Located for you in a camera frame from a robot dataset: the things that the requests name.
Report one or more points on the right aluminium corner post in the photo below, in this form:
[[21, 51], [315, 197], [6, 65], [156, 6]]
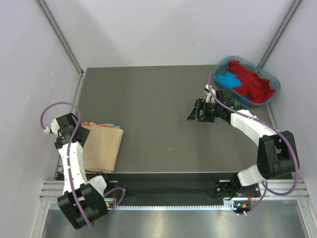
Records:
[[295, 5]]

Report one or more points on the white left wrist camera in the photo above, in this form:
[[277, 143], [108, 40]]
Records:
[[53, 128]]

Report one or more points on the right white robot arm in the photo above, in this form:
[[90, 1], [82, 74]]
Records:
[[276, 156]]

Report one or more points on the light blue folded t shirt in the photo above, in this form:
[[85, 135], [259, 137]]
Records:
[[104, 123]]

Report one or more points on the orange folded t shirt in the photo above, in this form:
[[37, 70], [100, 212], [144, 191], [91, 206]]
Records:
[[102, 125]]

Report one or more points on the blue t shirt in basket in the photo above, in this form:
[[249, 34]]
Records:
[[229, 80]]

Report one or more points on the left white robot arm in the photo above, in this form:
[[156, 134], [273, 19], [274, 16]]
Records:
[[82, 201]]

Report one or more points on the left aluminium corner post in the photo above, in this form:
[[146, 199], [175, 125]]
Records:
[[59, 34]]

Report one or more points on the beige t shirt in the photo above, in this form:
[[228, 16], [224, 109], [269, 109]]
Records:
[[101, 147]]

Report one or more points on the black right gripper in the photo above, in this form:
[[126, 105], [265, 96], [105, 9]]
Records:
[[200, 104]]

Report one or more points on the red t shirt in basket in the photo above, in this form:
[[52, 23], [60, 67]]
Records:
[[253, 87]]

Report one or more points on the aluminium corner post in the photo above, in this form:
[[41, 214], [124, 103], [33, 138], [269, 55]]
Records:
[[59, 34], [295, 5]]

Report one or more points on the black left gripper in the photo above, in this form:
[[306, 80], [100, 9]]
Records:
[[85, 133]]

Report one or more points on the aluminium frame rail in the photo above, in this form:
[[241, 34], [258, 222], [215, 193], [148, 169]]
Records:
[[53, 189]]

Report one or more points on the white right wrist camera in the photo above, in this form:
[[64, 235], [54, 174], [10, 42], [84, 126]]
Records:
[[209, 93]]

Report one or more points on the teal plastic basket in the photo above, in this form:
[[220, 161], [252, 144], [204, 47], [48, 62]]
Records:
[[221, 69]]

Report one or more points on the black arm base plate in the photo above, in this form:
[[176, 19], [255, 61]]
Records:
[[212, 184]]

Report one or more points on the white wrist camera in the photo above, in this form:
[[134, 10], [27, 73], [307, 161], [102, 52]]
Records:
[[53, 128], [209, 93]]

